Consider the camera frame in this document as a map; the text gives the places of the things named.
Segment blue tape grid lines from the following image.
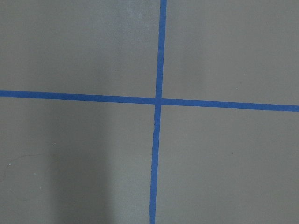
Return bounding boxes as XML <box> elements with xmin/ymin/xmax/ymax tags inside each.
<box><xmin>0</xmin><ymin>0</ymin><xmax>299</xmax><ymax>224</ymax></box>

